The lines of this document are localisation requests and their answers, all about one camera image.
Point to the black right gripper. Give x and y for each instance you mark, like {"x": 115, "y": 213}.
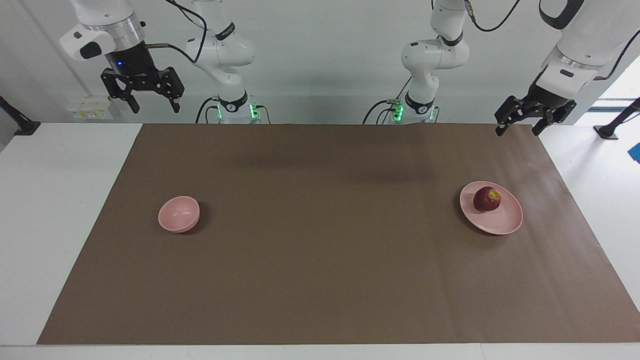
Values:
{"x": 132, "y": 65}

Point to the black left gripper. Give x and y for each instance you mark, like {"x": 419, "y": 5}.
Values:
{"x": 545, "y": 97}

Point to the dark red apple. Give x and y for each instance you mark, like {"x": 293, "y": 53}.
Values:
{"x": 486, "y": 200}

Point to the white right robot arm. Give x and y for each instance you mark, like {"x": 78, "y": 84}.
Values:
{"x": 225, "y": 50}

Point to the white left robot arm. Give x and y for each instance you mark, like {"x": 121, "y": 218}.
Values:
{"x": 435, "y": 55}

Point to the pink plate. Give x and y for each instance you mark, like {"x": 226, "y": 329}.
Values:
{"x": 502, "y": 222}

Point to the pink bowl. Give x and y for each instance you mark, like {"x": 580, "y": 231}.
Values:
{"x": 177, "y": 215}

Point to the black clamp stand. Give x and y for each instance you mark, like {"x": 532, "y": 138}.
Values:
{"x": 27, "y": 128}
{"x": 607, "y": 132}

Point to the blue object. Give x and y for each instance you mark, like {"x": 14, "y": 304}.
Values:
{"x": 636, "y": 152}

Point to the brown table mat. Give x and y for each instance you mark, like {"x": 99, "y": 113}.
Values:
{"x": 325, "y": 250}

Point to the white wall socket strip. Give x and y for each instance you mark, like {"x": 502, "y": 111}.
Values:
{"x": 90, "y": 112}

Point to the dark window frame bar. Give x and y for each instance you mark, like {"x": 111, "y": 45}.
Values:
{"x": 600, "y": 108}

